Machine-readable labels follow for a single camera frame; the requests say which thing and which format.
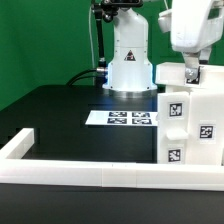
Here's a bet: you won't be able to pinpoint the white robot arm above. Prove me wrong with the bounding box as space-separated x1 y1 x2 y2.
102 0 224 96

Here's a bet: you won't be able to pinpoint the white U-shaped obstacle wall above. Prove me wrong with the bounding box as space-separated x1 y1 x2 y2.
0 128 224 191

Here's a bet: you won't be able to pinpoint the white base tag plate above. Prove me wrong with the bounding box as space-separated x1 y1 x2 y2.
86 110 158 126

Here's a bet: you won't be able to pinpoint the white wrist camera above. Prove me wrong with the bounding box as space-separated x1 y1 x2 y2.
158 9 172 33

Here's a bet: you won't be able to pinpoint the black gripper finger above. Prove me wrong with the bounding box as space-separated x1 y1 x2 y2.
199 46 212 64
182 52 200 80

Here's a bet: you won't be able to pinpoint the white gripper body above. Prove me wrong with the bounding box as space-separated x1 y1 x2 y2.
170 0 220 53

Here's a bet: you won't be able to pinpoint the black cables at base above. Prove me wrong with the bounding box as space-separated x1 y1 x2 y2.
65 68 107 87

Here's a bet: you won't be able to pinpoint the white cabinet top box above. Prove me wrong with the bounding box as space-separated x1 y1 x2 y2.
155 61 224 88

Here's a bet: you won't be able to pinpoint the white cabinet body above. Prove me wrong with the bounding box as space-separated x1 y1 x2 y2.
156 84 224 166

